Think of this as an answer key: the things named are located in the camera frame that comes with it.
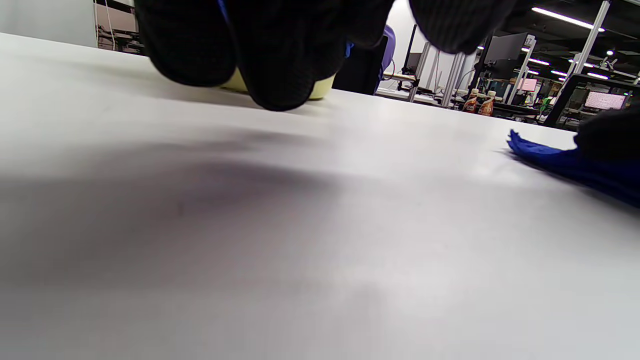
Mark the person's right hand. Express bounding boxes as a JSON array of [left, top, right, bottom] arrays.
[[574, 106, 640, 166]]

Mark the long ceiling light strip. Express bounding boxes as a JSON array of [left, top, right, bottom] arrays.
[[531, 6, 606, 32]]

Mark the grey metal desk frame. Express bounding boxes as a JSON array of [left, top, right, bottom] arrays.
[[407, 42, 467, 108]]

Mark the black equipment rack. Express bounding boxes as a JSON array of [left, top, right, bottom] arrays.
[[95, 0, 145, 54]]

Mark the yellow perforated laundry basket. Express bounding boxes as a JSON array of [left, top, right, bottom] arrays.
[[220, 67, 337, 101]]

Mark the monitor with pink screen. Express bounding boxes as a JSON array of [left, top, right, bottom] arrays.
[[584, 90, 627, 111]]

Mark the dark monitor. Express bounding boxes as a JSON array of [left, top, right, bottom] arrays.
[[484, 32, 536, 64]]

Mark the blue towel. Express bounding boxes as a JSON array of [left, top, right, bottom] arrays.
[[506, 129, 640, 208]]

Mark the person's left hand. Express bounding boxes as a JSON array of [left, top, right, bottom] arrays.
[[134, 0, 518, 112]]

